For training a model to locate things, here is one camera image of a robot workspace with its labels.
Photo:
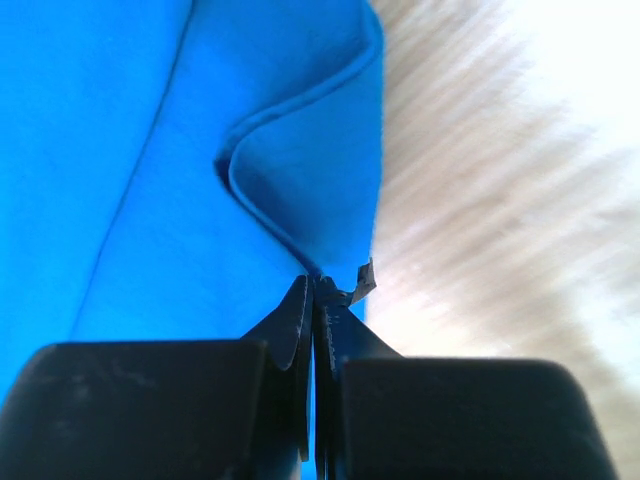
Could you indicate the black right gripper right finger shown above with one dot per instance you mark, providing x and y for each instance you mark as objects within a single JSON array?
[{"x": 381, "y": 415}]

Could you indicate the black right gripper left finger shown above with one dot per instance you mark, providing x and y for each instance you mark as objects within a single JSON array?
[{"x": 206, "y": 409}]

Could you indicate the blue t shirt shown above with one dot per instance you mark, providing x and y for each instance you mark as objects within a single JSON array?
[{"x": 169, "y": 168}]

